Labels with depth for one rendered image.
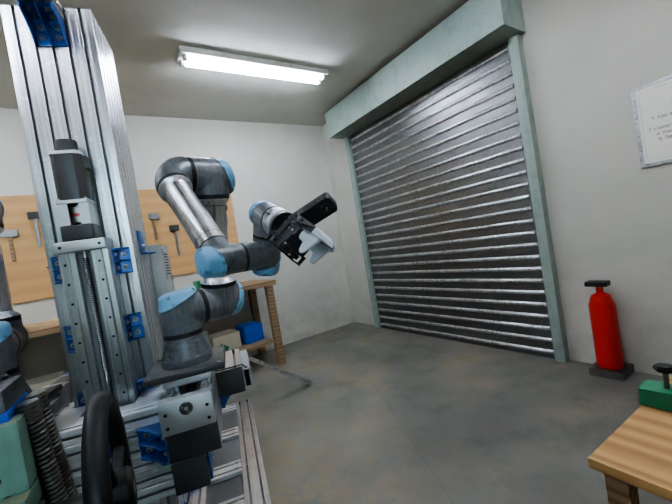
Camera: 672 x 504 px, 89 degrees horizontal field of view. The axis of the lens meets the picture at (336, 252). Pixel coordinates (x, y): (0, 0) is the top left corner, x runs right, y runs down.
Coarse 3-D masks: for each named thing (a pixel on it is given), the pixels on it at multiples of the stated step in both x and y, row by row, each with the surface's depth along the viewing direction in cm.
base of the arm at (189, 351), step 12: (180, 336) 105; (192, 336) 107; (204, 336) 112; (168, 348) 105; (180, 348) 104; (192, 348) 106; (204, 348) 109; (168, 360) 105; (180, 360) 103; (192, 360) 104; (204, 360) 107
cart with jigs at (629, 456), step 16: (656, 368) 94; (656, 384) 97; (640, 400) 96; (656, 400) 93; (640, 416) 92; (656, 416) 91; (624, 432) 87; (640, 432) 86; (656, 432) 85; (608, 448) 82; (624, 448) 81; (640, 448) 80; (656, 448) 79; (592, 464) 79; (608, 464) 77; (624, 464) 76; (640, 464) 76; (656, 464) 75; (608, 480) 79; (624, 480) 74; (640, 480) 72; (656, 480) 71; (608, 496) 79; (624, 496) 77
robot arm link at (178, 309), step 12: (192, 288) 110; (168, 300) 104; (180, 300) 105; (192, 300) 108; (204, 300) 111; (168, 312) 104; (180, 312) 105; (192, 312) 107; (204, 312) 110; (168, 324) 105; (180, 324) 105; (192, 324) 107; (168, 336) 105
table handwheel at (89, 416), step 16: (96, 400) 48; (112, 400) 53; (96, 416) 45; (112, 416) 57; (96, 432) 43; (112, 432) 59; (96, 448) 41; (112, 448) 60; (128, 448) 62; (96, 464) 40; (112, 464) 56; (128, 464) 61; (96, 480) 39; (112, 480) 47; (128, 480) 49; (80, 496) 48; (96, 496) 39; (112, 496) 40; (128, 496) 48
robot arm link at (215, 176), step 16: (192, 160) 105; (208, 160) 108; (224, 160) 113; (192, 176) 103; (208, 176) 107; (224, 176) 110; (208, 192) 108; (224, 192) 111; (208, 208) 110; (224, 208) 114; (224, 224) 114; (208, 288) 113; (224, 288) 114; (240, 288) 120; (224, 304) 115; (240, 304) 119
